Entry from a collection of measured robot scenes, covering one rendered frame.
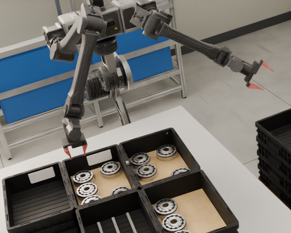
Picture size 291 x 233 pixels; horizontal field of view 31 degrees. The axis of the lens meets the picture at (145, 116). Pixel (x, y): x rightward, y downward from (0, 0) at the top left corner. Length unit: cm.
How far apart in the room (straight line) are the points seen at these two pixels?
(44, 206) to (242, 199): 95
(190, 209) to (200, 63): 325
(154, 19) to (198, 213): 86
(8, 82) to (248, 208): 239
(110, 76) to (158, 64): 180
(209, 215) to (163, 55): 248
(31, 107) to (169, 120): 153
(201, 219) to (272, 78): 291
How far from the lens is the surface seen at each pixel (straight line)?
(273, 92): 478
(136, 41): 440
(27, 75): 424
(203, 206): 233
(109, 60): 276
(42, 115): 440
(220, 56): 241
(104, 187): 255
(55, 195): 259
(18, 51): 415
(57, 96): 437
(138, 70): 450
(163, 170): 257
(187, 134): 304
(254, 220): 244
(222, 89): 488
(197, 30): 566
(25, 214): 254
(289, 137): 333
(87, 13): 217
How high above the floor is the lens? 238
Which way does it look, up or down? 31 degrees down
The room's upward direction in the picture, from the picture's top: 11 degrees counter-clockwise
